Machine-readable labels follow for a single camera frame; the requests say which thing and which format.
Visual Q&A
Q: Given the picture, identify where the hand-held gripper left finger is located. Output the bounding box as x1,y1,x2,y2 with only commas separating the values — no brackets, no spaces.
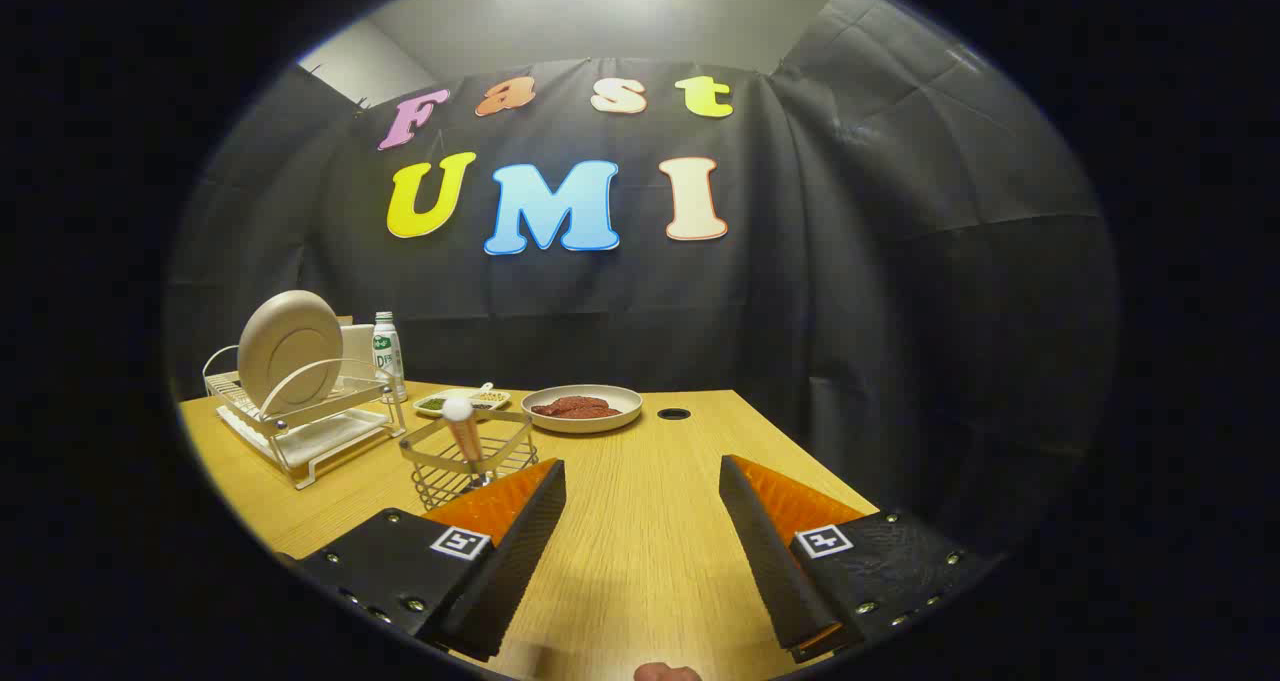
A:
275,458,567,662

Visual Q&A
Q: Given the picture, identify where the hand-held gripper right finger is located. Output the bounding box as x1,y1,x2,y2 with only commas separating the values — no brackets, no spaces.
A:
719,454,1001,664

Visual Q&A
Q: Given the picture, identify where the metal wire basket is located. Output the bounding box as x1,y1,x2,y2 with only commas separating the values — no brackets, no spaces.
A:
399,408,541,512

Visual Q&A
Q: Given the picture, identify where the white spoon checked handle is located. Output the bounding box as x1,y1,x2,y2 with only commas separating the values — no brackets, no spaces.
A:
441,395,487,487

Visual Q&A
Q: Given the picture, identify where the white wire dish rack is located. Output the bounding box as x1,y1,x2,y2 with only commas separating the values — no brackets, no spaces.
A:
202,346,409,490

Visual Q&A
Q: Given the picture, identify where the beige round plate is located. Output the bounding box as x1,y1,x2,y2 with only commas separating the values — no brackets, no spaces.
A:
237,290,345,414

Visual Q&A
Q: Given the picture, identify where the cream shallow meat dish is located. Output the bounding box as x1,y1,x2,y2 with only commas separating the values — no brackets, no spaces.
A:
521,384,644,434

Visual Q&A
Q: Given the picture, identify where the white divided tray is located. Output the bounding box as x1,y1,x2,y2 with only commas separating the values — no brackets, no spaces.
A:
414,383,512,417

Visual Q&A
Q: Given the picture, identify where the white drip tray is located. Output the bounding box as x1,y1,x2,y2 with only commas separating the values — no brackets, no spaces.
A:
218,401,396,472

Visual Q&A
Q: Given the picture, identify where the white bottle green label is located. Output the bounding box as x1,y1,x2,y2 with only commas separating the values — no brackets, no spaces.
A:
372,311,408,404

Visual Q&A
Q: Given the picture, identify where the black backdrop cloth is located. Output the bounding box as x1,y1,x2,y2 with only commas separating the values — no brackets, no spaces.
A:
165,0,1121,562

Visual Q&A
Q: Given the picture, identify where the white toaster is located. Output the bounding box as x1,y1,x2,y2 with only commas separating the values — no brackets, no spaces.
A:
340,323,376,372

